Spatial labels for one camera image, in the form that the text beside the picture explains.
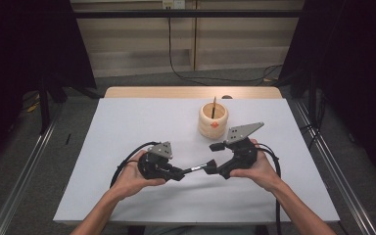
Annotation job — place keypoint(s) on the thin orange-tipped brush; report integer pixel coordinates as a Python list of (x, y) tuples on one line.
[(213, 109)]

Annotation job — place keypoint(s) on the person's left hand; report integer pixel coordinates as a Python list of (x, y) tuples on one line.
[(132, 179)]

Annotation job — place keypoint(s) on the person's right hand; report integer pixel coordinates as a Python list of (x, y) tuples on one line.
[(261, 171)]

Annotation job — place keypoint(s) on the aluminium floor rail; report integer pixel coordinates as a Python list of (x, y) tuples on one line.
[(26, 169), (359, 212)]

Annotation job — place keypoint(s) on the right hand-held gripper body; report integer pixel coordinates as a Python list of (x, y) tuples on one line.
[(241, 153)]

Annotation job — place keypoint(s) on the white wall socket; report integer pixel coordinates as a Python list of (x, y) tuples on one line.
[(173, 3)]

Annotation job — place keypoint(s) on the black stand post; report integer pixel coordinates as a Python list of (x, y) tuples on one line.
[(44, 107), (312, 98)]

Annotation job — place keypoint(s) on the dark round table grommet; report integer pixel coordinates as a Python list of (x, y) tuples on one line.
[(226, 97)]

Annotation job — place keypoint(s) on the wooden table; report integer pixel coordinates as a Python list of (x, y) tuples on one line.
[(176, 92)]

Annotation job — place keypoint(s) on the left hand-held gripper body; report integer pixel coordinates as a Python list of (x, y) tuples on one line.
[(155, 163)]

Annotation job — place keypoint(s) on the cream ribbed brush pot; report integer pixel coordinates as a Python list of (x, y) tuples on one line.
[(209, 129)]

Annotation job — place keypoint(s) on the white table mat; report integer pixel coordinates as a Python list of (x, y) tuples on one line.
[(111, 130)]

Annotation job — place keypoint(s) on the dark curtain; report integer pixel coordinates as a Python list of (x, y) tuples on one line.
[(355, 65), (19, 49)]

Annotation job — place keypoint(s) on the black horizontal frame bar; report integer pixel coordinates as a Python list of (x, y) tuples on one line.
[(209, 13)]

